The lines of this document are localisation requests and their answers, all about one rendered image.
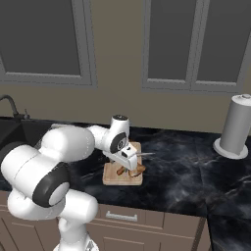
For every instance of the grey paper towel roll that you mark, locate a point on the grey paper towel roll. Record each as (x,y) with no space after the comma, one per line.
(236,127)

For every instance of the brown piece of meat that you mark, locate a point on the brown piece of meat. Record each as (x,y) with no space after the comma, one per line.
(140,169)

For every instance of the beige lower cupboard door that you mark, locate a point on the beige lower cupboard door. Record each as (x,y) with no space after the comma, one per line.
(137,240)

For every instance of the narrow grey glass-front cupboard door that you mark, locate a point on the narrow grey glass-front cupboard door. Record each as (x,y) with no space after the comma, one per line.
(222,39)
(168,39)

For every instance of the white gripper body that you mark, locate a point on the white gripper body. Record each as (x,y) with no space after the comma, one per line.
(128,162)

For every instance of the white paper towel holder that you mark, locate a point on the white paper towel holder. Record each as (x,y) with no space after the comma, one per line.
(228,152)

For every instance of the light wooden cutting board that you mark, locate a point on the light wooden cutting board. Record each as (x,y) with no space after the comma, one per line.
(112,179)

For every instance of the narrow beige drawer front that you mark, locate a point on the narrow beige drawer front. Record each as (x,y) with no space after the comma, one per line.
(181,225)

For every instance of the black sink basin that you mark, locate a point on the black sink basin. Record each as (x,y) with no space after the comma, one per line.
(19,130)

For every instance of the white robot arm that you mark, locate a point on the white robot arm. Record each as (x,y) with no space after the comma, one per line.
(65,143)

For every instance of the beige lower cupboard front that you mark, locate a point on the beige lower cupboard front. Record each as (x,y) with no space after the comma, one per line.
(19,235)

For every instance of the wide grey glass-front cupboard door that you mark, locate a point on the wide grey glass-front cupboard door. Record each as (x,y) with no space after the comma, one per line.
(42,36)

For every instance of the black sink tap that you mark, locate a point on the black sink tap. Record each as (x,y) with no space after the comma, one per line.
(12,105)

